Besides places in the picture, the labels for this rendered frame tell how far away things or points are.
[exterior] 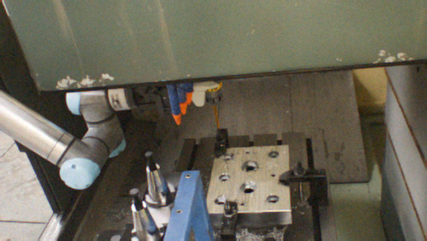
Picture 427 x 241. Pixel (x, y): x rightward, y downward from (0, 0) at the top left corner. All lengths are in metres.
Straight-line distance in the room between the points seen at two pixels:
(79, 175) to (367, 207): 1.10
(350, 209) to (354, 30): 1.19
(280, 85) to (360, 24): 1.49
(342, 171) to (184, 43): 1.32
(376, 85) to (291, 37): 1.61
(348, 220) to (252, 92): 0.74
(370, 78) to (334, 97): 0.22
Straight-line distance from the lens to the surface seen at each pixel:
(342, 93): 2.07
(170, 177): 1.01
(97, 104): 1.08
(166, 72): 0.66
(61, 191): 1.69
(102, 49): 0.67
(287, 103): 2.04
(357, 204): 1.77
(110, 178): 2.01
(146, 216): 0.84
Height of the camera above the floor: 1.83
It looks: 32 degrees down
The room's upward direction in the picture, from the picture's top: 10 degrees counter-clockwise
